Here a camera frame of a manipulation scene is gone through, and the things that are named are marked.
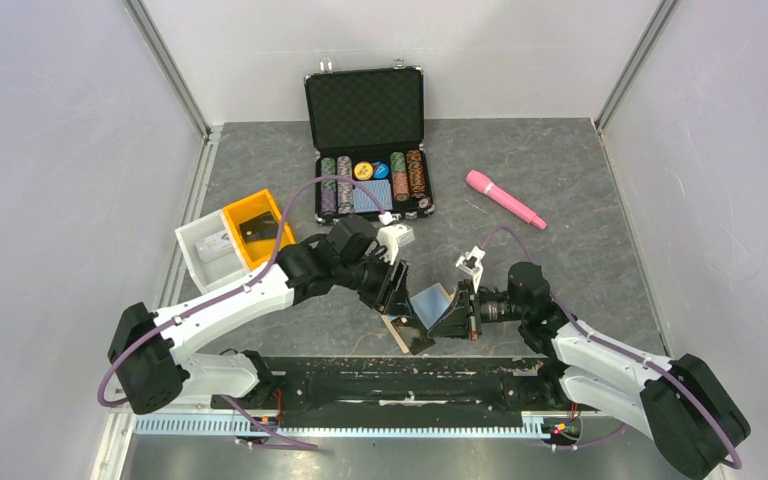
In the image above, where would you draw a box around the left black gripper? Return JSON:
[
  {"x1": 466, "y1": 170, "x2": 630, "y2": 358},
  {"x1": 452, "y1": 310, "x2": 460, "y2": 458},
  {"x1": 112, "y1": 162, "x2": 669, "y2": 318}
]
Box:
[{"x1": 335, "y1": 248, "x2": 415, "y2": 319}]

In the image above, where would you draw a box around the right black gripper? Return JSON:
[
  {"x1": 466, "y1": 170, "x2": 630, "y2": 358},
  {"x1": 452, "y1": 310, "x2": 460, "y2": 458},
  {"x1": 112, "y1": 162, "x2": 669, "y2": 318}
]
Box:
[{"x1": 427, "y1": 279, "x2": 527, "y2": 341}]

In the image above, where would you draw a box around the black VIP card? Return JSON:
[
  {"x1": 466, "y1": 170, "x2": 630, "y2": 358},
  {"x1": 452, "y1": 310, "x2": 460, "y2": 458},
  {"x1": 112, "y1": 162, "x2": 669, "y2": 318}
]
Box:
[
  {"x1": 238, "y1": 212, "x2": 278, "y2": 243},
  {"x1": 390, "y1": 317, "x2": 436, "y2": 355}
]

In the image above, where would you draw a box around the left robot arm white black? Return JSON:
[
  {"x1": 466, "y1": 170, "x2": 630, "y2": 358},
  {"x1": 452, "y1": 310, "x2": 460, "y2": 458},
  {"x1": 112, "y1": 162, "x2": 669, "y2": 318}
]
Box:
[{"x1": 97, "y1": 214, "x2": 416, "y2": 415}]

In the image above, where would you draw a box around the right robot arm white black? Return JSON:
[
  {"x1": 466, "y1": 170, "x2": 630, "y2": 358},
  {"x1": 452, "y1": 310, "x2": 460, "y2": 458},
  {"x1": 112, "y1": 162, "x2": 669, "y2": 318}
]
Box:
[{"x1": 429, "y1": 262, "x2": 751, "y2": 479}]

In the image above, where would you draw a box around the blue playing card deck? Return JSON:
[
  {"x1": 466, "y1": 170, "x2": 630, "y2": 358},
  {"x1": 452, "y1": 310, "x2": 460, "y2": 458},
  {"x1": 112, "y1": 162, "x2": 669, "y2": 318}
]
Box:
[{"x1": 353, "y1": 180, "x2": 393, "y2": 213}]

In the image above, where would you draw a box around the white VIP card in bin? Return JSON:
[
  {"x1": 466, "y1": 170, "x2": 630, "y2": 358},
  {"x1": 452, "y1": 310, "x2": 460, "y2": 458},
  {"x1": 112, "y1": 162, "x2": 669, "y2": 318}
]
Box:
[{"x1": 195, "y1": 231, "x2": 234, "y2": 263}]

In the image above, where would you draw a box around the blue tan chip stack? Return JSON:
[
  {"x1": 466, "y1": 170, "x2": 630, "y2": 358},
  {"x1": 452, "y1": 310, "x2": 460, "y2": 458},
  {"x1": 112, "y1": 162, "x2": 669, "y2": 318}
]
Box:
[{"x1": 336, "y1": 156, "x2": 354, "y2": 214}]

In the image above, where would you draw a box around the green red chip stack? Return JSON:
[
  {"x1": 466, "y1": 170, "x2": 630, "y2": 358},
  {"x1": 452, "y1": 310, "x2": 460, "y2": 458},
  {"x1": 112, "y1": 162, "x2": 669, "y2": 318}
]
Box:
[{"x1": 390, "y1": 152, "x2": 410, "y2": 202}]

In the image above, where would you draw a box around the blue dealer button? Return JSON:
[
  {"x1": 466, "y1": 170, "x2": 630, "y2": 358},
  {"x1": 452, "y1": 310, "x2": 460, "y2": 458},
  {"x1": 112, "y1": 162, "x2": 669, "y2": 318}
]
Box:
[{"x1": 373, "y1": 162, "x2": 390, "y2": 180}]

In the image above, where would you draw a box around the yellow dealer button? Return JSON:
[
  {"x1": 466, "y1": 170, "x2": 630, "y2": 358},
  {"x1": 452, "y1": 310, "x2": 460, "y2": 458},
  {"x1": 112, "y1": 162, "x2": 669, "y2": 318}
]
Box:
[{"x1": 353, "y1": 161, "x2": 376, "y2": 181}]

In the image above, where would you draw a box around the orange brown chip stack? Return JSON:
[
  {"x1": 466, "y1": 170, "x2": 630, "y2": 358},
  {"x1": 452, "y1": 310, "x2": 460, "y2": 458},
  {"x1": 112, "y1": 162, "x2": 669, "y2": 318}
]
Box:
[{"x1": 406, "y1": 150, "x2": 431, "y2": 209}]

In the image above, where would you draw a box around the pink cylindrical tool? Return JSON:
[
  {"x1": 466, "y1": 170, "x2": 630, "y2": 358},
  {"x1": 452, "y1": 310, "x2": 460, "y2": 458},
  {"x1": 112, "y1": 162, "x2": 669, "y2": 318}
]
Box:
[{"x1": 466, "y1": 170, "x2": 547, "y2": 230}]

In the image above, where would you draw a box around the green purple chip stack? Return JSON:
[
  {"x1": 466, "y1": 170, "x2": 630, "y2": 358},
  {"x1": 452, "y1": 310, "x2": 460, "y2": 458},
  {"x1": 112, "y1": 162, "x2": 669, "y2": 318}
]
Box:
[{"x1": 320, "y1": 157, "x2": 337, "y2": 215}]

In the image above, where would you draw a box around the yellow plastic bin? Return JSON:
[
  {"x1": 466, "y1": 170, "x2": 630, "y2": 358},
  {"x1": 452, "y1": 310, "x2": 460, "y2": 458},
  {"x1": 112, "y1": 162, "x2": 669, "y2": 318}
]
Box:
[{"x1": 220, "y1": 189, "x2": 282, "y2": 271}]

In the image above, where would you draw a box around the black poker chip case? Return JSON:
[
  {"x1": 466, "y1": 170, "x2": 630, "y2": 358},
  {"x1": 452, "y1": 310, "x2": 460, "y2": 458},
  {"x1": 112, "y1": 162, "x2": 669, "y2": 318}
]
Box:
[{"x1": 304, "y1": 65, "x2": 436, "y2": 225}]

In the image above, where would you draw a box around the white plastic bin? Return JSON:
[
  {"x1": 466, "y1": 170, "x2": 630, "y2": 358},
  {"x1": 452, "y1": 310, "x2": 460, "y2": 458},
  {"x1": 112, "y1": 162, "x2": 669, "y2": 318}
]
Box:
[{"x1": 175, "y1": 210, "x2": 249, "y2": 294}]

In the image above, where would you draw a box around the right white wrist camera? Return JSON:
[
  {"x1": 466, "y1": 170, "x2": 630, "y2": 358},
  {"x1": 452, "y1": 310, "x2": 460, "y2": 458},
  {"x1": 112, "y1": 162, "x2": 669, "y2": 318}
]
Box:
[{"x1": 455, "y1": 246, "x2": 485, "y2": 292}]

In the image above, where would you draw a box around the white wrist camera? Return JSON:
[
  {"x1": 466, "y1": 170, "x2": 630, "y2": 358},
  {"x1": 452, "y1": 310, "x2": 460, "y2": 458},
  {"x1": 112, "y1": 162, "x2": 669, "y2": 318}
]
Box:
[
  {"x1": 376, "y1": 212, "x2": 415, "y2": 265},
  {"x1": 455, "y1": 246, "x2": 485, "y2": 292}
]

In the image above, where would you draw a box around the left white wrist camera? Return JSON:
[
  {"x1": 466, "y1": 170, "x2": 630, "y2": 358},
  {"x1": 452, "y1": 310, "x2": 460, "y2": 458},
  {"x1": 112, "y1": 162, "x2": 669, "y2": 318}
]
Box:
[{"x1": 376, "y1": 212, "x2": 415, "y2": 265}]

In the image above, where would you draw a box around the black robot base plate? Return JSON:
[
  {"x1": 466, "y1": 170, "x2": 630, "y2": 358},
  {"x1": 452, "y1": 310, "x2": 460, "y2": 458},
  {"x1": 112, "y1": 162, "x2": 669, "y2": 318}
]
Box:
[{"x1": 234, "y1": 356, "x2": 573, "y2": 429}]

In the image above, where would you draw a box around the white toothed cable rail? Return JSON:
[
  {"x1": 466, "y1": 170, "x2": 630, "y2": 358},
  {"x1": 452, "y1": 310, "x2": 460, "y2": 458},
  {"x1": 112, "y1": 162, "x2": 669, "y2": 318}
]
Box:
[{"x1": 134, "y1": 414, "x2": 550, "y2": 440}]

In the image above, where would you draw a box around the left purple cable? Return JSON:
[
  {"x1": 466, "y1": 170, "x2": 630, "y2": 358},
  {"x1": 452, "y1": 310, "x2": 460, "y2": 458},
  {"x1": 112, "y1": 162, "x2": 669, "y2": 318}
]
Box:
[{"x1": 96, "y1": 174, "x2": 392, "y2": 409}]

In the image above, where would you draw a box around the right aluminium frame post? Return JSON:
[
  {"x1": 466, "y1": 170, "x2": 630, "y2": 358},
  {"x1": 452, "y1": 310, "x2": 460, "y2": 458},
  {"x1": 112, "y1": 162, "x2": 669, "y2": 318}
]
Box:
[{"x1": 593, "y1": 0, "x2": 680, "y2": 136}]

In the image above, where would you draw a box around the aluminium frame post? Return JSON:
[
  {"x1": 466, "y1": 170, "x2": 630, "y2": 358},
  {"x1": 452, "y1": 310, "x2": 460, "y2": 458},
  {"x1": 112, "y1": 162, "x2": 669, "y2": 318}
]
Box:
[
  {"x1": 593, "y1": 0, "x2": 680, "y2": 136},
  {"x1": 123, "y1": 0, "x2": 211, "y2": 138}
]

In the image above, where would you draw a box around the left aluminium frame post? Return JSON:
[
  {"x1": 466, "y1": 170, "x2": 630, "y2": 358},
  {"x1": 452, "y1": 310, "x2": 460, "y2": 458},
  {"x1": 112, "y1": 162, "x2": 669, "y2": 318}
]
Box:
[{"x1": 123, "y1": 0, "x2": 211, "y2": 138}]

